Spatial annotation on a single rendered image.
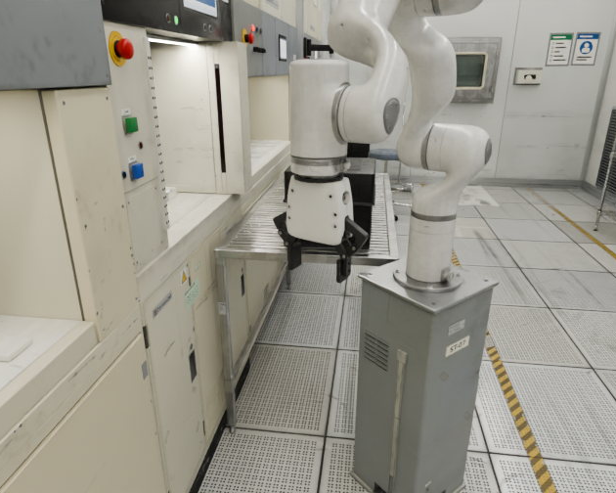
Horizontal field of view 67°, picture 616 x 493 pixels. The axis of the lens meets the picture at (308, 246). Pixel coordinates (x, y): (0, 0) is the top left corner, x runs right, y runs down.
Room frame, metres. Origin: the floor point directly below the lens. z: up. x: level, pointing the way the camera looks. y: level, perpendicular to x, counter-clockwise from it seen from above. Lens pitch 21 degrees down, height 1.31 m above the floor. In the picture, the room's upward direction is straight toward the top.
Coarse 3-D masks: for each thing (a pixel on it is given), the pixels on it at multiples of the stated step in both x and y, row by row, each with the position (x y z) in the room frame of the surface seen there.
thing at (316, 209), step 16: (336, 176) 0.68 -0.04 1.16; (288, 192) 0.70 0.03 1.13; (304, 192) 0.68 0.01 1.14; (320, 192) 0.67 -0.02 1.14; (336, 192) 0.66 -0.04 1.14; (288, 208) 0.70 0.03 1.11; (304, 208) 0.68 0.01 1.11; (320, 208) 0.67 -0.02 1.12; (336, 208) 0.66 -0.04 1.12; (352, 208) 0.69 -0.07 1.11; (288, 224) 0.70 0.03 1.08; (304, 224) 0.68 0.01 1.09; (320, 224) 0.67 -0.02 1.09; (336, 224) 0.66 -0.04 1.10; (320, 240) 0.67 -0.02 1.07; (336, 240) 0.66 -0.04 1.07
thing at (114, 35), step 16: (224, 0) 1.77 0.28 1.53; (208, 16) 1.59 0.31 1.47; (112, 32) 1.02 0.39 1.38; (112, 48) 1.01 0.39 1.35; (128, 112) 1.04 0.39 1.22; (128, 160) 1.01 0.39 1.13; (192, 288) 1.27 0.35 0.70; (240, 384) 1.67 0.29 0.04; (224, 416) 1.45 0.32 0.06; (208, 448) 1.28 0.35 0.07; (208, 464) 1.26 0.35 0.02
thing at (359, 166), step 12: (288, 168) 1.50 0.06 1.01; (360, 168) 1.50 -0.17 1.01; (372, 168) 1.50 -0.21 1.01; (288, 180) 1.45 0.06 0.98; (360, 180) 1.42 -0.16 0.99; (372, 180) 1.41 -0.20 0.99; (360, 192) 1.42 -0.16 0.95; (372, 192) 1.41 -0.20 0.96; (360, 204) 1.41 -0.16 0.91; (372, 204) 1.41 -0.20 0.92
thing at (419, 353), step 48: (384, 288) 1.14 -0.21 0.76; (480, 288) 1.14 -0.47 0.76; (384, 336) 1.14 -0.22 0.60; (432, 336) 1.02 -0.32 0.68; (480, 336) 1.16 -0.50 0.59; (384, 384) 1.13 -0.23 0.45; (432, 384) 1.04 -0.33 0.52; (384, 432) 1.12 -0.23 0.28; (432, 432) 1.05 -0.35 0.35; (384, 480) 1.11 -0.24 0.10; (432, 480) 1.07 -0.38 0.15
